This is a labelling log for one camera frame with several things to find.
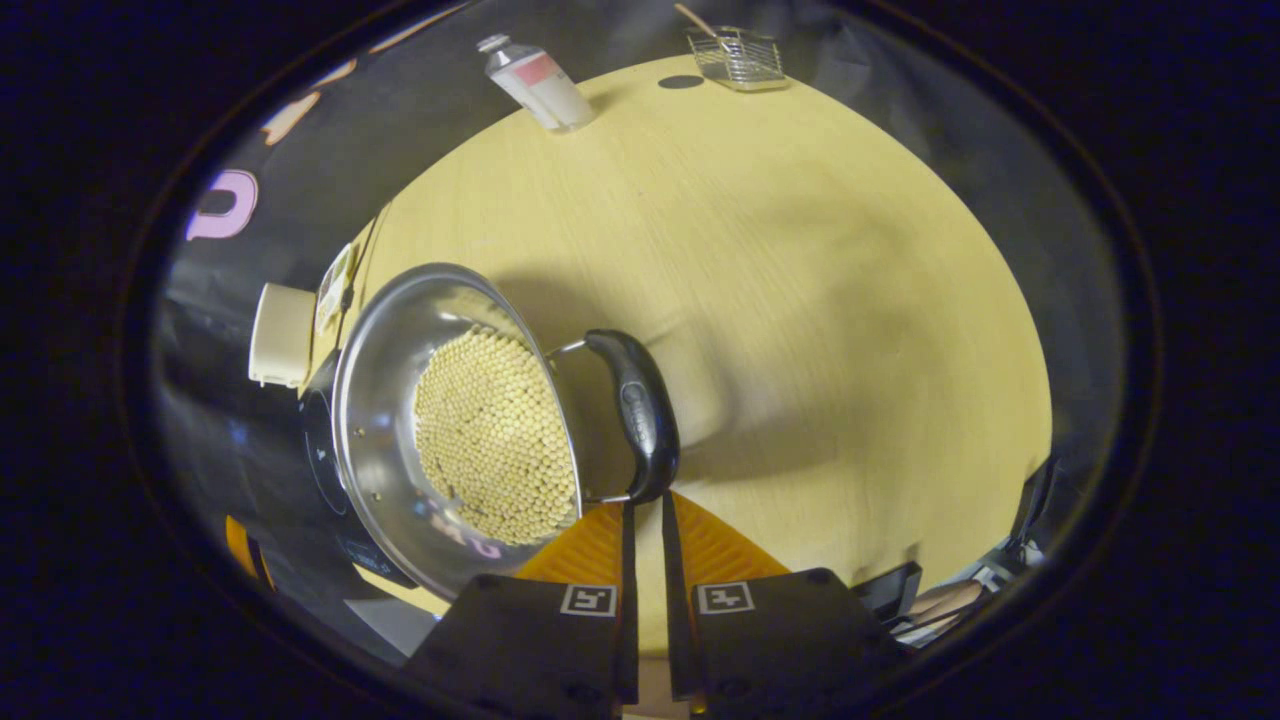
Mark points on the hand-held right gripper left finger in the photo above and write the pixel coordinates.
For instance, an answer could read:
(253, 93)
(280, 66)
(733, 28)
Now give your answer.
(628, 600)

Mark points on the white divided bean dish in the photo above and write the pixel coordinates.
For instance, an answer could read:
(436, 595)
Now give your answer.
(335, 285)

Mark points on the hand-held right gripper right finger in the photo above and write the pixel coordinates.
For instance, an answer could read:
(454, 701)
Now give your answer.
(672, 600)

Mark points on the stainless steel pot with beans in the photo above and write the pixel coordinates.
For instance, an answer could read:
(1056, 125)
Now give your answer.
(480, 440)

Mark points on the white bottle with red label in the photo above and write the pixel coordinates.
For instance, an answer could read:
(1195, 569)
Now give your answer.
(540, 85)

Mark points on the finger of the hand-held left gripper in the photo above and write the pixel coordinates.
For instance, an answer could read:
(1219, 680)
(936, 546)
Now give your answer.
(240, 550)

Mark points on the wooden stick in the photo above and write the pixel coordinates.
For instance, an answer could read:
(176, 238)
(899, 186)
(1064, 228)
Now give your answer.
(695, 18)

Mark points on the white toaster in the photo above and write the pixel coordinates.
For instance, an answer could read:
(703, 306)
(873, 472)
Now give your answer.
(282, 335)

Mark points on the black induction cooktop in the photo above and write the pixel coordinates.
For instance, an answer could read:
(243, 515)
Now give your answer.
(318, 450)

